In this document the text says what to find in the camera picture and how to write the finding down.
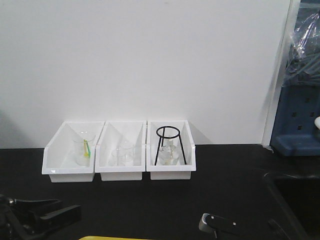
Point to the green yellow stirrers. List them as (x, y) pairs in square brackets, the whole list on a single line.
[(86, 147)]

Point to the white bin middle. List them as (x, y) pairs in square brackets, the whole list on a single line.
[(113, 133)]

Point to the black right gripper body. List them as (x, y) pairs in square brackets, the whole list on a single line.
[(262, 226)]

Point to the black sink basin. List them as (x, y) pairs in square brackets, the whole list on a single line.
[(299, 198)]

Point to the white bin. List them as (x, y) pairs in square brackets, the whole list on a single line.
[(170, 172), (58, 159), (113, 133)]

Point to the white bin right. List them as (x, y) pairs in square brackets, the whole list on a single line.
[(170, 172)]

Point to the clear glass beaker left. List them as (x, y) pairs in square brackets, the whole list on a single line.
[(82, 147)]

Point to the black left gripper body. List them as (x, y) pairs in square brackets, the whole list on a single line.
[(35, 219)]

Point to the clear glass beaker middle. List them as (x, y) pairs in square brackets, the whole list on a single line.
[(123, 155)]

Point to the clear conical flask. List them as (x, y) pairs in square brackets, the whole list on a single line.
[(168, 155)]

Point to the blue perforated rack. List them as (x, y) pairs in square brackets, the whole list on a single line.
[(294, 131)]

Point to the black wire tripod stand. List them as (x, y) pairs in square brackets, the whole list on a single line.
[(169, 132)]

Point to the clear plastic bag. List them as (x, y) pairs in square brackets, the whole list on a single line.
[(303, 68)]

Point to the clear glass beaker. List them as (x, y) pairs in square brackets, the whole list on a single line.
[(123, 155), (82, 147)]

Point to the white bin left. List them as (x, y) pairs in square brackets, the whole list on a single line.
[(58, 159)]

